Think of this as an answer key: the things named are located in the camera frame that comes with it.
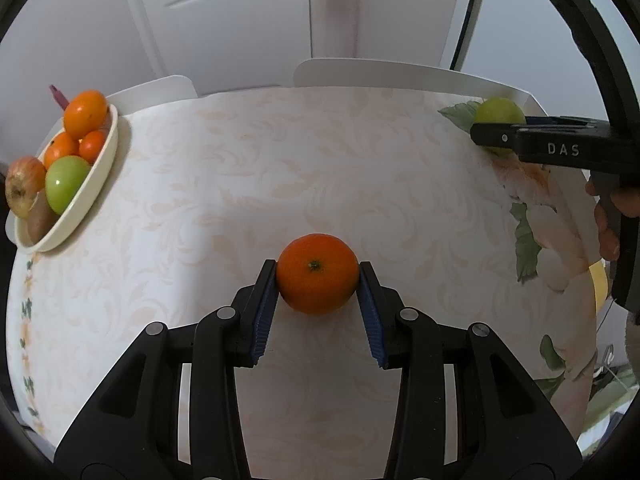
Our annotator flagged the large orange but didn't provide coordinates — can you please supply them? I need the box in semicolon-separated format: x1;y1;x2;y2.
63;89;108;141

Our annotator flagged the white floral tablecloth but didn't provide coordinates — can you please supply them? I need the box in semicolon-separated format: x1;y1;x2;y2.
6;88;598;479

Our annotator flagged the person's right hand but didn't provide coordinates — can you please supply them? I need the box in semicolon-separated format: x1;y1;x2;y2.
594;190;640;261

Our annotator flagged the yellow-red apple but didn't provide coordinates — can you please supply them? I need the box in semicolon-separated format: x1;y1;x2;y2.
6;156;47;220

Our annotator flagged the yellow seat cushion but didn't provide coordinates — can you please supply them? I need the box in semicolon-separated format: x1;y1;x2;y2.
589;260;608;312

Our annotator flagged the white wardrobe door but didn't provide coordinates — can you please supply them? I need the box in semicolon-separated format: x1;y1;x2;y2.
449;0;640;122

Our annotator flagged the white tray table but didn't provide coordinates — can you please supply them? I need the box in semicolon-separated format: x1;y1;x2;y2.
107;58;546;116

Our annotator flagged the small mandarin orange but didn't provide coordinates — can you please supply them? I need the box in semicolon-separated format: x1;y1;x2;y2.
78;130;106;165

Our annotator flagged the small tangerine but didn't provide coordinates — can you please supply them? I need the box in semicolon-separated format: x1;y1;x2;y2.
277;233;359;315

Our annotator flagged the cream duck-pattern bowl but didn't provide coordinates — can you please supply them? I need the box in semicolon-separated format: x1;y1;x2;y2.
6;103;119;254

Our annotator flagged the pink handled broom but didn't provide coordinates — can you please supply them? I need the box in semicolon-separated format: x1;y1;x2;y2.
49;84;70;110

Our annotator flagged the medium orange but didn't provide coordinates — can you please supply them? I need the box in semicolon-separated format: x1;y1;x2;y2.
43;131;79;169

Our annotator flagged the brown kiwi with sticker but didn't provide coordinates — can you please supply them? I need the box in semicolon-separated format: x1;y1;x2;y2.
26;191;60;244

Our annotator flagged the green apple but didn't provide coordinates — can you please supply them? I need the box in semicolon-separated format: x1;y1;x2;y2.
474;96;526;125
44;155;91;214

